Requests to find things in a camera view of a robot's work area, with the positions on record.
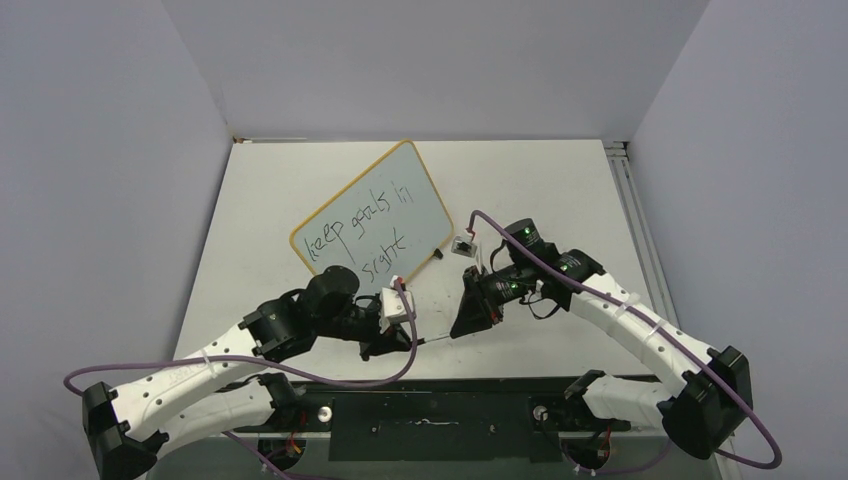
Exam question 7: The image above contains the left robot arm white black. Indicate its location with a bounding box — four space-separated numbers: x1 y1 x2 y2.
80 266 418 479

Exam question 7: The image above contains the aluminium frame rail right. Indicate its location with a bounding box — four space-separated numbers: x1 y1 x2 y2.
603 141 680 326

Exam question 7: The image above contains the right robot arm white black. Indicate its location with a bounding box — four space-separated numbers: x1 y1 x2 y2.
449 218 753 459

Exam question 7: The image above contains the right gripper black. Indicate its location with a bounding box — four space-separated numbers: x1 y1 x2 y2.
451 259 533 338

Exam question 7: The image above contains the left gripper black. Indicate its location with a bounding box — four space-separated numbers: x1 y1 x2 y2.
314 303 411 361

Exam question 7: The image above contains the black white marker pen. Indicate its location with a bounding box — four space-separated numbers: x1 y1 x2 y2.
418 335 451 346

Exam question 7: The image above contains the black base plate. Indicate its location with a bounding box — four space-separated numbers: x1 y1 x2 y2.
231 374 698 464

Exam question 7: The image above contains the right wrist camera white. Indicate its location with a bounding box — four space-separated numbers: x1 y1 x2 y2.
450 229 484 272

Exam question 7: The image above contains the yellow framed whiteboard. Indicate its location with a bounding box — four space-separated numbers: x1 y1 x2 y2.
289 140 454 287

